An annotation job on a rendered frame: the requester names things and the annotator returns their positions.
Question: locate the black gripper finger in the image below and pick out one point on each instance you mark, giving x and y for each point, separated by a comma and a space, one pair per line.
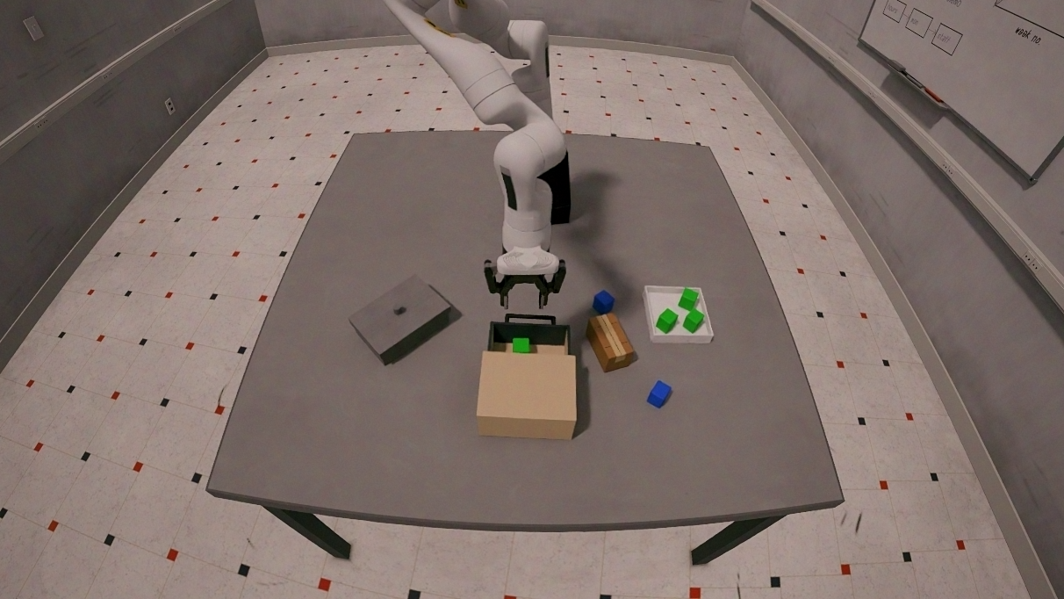
553, 286
495, 287

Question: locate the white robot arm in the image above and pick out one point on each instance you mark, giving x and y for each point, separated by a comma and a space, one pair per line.
537, 144

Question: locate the small blue block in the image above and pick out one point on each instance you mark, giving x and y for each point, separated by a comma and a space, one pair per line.
658, 394
603, 302

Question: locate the brown cardboard box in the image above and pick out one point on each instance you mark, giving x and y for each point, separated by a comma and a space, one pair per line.
609, 343

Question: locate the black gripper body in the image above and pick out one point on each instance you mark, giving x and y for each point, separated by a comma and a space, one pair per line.
524, 278

